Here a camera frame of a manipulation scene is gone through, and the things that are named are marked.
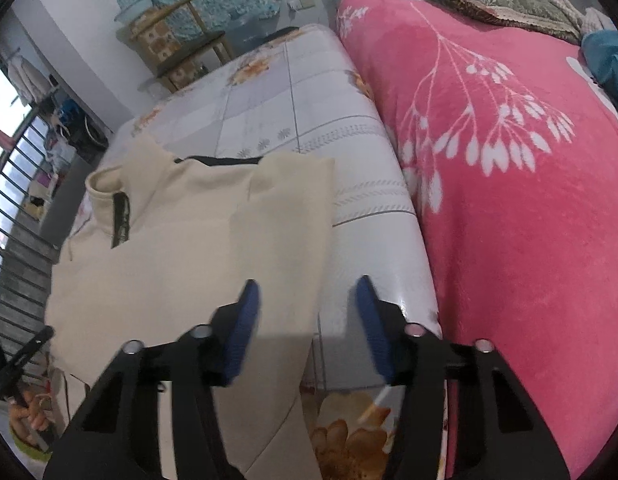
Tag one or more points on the light blue basin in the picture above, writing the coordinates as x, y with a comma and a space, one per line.
134, 7

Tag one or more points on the wooden chair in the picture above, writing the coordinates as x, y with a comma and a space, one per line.
189, 50

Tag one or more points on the pink floral blanket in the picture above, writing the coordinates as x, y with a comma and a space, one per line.
514, 260

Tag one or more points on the blue printed blanket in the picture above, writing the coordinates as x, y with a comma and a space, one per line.
609, 65

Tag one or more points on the wall socket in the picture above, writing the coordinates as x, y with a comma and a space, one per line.
303, 3

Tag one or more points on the cream zip jacket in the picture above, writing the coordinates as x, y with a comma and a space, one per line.
164, 270

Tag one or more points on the white hanging garment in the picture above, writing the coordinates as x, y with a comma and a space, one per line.
26, 80

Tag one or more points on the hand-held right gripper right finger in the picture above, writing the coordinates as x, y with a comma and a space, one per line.
371, 330

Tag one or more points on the floral plaid tablecloth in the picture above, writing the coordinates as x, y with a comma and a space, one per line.
299, 110

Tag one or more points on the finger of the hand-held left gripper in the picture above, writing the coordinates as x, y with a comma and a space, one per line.
26, 352

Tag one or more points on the white knitted cloth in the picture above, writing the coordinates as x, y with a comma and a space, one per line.
584, 15

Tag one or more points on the metal railing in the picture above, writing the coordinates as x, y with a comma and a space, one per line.
19, 260

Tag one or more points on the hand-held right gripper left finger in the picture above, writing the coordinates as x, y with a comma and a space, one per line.
241, 340

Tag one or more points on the small white stick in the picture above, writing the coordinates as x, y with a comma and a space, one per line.
376, 404

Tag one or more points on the pile of clothes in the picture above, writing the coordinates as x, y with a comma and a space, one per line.
74, 125

